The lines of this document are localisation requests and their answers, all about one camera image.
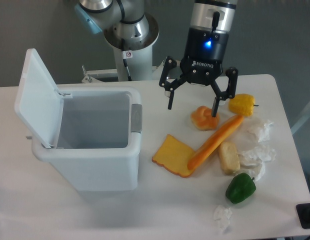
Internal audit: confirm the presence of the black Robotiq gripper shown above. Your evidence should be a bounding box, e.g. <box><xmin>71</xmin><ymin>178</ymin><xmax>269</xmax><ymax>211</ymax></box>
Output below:
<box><xmin>158</xmin><ymin>26</ymin><xmax>239</xmax><ymax>118</ymax></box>

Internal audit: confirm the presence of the grey trash can push button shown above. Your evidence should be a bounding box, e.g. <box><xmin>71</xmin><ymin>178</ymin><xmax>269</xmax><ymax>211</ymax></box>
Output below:
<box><xmin>130</xmin><ymin>104</ymin><xmax>143</xmax><ymax>133</ymax></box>

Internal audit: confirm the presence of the white plastic trash can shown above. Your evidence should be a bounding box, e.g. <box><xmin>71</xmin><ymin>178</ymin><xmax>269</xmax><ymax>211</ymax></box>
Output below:
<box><xmin>32</xmin><ymin>86</ymin><xmax>142</xmax><ymax>192</ymax></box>

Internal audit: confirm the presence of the white trash can lid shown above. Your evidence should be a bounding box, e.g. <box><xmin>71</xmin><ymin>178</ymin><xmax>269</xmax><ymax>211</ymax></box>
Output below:
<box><xmin>14</xmin><ymin>48</ymin><xmax>73</xmax><ymax>149</ymax></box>

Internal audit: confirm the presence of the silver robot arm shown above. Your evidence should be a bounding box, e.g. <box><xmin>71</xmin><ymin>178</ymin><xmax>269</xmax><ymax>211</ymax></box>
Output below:
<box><xmin>74</xmin><ymin>0</ymin><xmax>238</xmax><ymax>117</ymax></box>

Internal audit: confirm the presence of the round bread roll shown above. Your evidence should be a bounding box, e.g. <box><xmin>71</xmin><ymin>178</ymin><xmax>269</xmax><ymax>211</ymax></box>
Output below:
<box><xmin>190</xmin><ymin>105</ymin><xmax>220</xmax><ymax>131</ymax></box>

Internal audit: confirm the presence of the yellow corn cob piece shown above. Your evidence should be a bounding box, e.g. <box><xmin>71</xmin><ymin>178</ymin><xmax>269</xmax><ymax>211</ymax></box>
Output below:
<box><xmin>228</xmin><ymin>93</ymin><xmax>258</xmax><ymax>117</ymax></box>

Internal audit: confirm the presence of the long orange baguette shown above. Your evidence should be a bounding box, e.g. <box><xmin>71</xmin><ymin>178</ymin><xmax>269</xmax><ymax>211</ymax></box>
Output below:
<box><xmin>187</xmin><ymin>115</ymin><xmax>244</xmax><ymax>171</ymax></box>

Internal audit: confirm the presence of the beige bread block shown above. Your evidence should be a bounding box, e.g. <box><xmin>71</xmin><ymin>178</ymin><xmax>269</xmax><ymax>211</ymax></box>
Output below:
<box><xmin>218</xmin><ymin>141</ymin><xmax>241</xmax><ymax>175</ymax></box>

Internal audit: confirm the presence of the crumpled white tissue upper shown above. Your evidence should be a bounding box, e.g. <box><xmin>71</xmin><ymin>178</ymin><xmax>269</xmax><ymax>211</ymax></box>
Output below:
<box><xmin>246</xmin><ymin>118</ymin><xmax>274</xmax><ymax>143</ymax></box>

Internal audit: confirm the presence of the yellow toast slice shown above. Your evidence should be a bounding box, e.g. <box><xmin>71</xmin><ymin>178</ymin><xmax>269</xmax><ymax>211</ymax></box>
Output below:
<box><xmin>152</xmin><ymin>134</ymin><xmax>195</xmax><ymax>178</ymax></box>

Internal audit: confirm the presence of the crumpled white tissue middle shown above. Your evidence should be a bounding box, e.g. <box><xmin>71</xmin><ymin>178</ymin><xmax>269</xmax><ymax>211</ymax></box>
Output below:
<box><xmin>234</xmin><ymin>144</ymin><xmax>277</xmax><ymax>182</ymax></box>

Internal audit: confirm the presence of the green bell pepper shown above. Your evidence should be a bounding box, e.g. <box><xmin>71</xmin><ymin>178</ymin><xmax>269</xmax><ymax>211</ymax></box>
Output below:
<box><xmin>225</xmin><ymin>172</ymin><xmax>257</xmax><ymax>204</ymax></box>

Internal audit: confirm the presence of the small crumpled white tissue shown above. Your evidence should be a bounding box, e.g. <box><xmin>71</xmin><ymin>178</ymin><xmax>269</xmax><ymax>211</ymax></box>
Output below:
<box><xmin>213</xmin><ymin>205</ymin><xmax>233</xmax><ymax>233</ymax></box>

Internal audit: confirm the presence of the black device at edge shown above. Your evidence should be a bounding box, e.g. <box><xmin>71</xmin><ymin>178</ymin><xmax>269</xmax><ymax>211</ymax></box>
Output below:
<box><xmin>296</xmin><ymin>203</ymin><xmax>310</xmax><ymax>229</ymax></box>

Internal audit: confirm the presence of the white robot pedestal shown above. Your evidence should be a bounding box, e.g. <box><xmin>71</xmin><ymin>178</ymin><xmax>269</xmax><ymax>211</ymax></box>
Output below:
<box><xmin>113</xmin><ymin>45</ymin><xmax>153</xmax><ymax>82</ymax></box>

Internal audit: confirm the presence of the black cable on pedestal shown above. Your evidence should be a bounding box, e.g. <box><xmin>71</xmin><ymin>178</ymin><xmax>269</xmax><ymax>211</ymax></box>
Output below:
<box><xmin>121</xmin><ymin>38</ymin><xmax>133</xmax><ymax>82</ymax></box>

